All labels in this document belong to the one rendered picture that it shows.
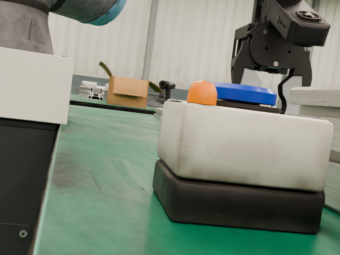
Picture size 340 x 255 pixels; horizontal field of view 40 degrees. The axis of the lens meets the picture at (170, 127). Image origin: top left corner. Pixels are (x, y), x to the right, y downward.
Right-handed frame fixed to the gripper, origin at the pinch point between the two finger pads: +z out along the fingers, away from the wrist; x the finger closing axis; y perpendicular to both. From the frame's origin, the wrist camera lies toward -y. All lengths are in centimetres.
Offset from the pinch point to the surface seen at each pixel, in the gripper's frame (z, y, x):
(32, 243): 3.5, -37.6, 23.2
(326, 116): -3.1, -23.1, 4.0
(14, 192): 14.9, 20.5, 32.6
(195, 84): -3.7, -33.6, 16.6
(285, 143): -1.4, -34.2, 11.8
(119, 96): -2, 192, 10
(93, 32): -141, 1072, 48
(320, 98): -4.3, -23.9, 5.1
